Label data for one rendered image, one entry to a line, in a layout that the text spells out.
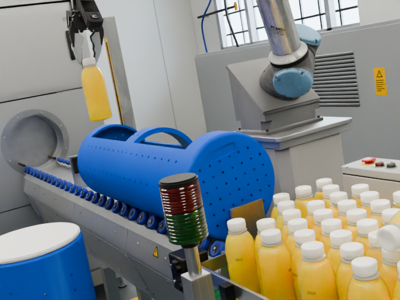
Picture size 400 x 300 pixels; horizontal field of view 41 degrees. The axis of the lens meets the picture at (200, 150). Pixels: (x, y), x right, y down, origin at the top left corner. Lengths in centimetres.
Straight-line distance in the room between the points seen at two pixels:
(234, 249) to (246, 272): 5
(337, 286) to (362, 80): 218
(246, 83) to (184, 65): 521
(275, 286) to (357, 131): 217
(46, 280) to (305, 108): 100
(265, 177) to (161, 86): 545
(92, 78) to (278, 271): 83
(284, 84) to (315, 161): 32
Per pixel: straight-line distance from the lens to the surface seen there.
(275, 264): 106
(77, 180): 259
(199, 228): 84
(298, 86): 162
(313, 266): 97
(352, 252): 94
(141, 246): 176
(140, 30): 681
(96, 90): 161
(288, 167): 174
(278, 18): 153
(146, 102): 678
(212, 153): 137
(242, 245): 115
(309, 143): 178
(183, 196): 82
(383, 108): 300
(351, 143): 322
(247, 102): 182
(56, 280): 143
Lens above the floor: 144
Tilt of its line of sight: 10 degrees down
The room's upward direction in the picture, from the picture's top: 10 degrees counter-clockwise
